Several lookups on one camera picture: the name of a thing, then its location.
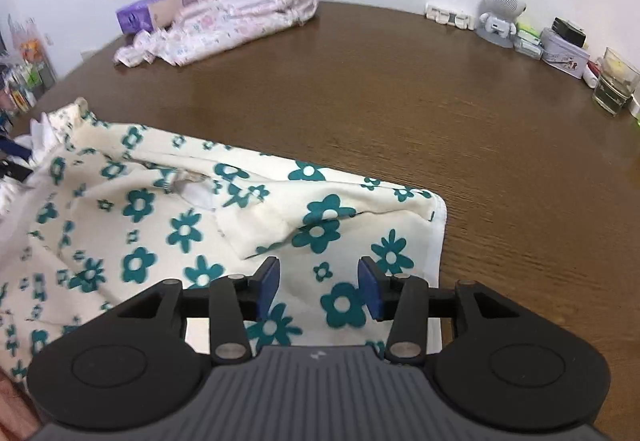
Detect colourful items on shelf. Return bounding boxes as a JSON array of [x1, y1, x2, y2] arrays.
[[0, 14, 56, 122]]

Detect white small packet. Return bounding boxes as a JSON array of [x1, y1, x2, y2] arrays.
[[514, 37, 543, 60]]

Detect white power strip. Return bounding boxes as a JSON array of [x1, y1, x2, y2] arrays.
[[425, 4, 476, 29]]

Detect white robot figurine speaker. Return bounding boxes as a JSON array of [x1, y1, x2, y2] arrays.
[[474, 0, 528, 48]]

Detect pink floral garment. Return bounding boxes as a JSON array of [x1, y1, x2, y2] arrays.
[[114, 0, 319, 68]]

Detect clear glass cup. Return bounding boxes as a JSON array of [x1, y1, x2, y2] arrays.
[[592, 47, 640, 117]]

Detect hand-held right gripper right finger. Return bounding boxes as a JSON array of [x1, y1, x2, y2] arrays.
[[357, 256, 521, 364]]

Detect cream dress with green flowers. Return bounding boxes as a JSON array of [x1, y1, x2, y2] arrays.
[[0, 97, 448, 382]]

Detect purple tissue pack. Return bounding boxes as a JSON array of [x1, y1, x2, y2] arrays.
[[116, 0, 181, 34]]

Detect black power adapter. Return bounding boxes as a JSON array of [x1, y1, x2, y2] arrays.
[[551, 17, 587, 48]]

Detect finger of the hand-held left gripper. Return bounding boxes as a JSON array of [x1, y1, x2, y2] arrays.
[[0, 136, 38, 184]]

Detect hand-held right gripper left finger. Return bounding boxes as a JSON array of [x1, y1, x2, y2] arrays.
[[117, 256, 281, 364]]

